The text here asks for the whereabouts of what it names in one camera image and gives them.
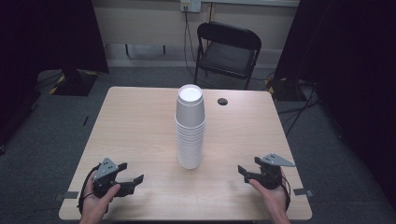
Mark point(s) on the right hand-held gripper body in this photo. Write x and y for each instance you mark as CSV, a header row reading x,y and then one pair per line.
x,y
270,174

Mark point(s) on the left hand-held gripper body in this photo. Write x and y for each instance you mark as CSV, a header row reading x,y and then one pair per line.
x,y
105,169

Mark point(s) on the stack of white cups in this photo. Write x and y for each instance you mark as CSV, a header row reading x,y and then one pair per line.
x,y
190,146

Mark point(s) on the person's right hand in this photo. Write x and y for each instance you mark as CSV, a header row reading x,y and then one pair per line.
x,y
274,199

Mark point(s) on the person's left hand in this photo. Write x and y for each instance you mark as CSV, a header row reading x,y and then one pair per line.
x,y
96,205

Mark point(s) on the grey tape strip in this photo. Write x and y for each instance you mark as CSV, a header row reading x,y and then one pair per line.
x,y
302,192
70,195

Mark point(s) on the small black floor object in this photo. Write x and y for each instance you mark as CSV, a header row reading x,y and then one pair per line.
x,y
85,120

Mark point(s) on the black stand base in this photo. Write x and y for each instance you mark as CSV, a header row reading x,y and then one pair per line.
x,y
281,90
74,84

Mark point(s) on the black folding chair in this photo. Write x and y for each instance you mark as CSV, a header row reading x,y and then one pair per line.
x,y
229,53

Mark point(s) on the black curtain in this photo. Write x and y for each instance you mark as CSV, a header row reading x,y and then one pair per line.
x,y
351,62
37,46

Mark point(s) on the white wall socket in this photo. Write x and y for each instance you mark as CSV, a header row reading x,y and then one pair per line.
x,y
190,5

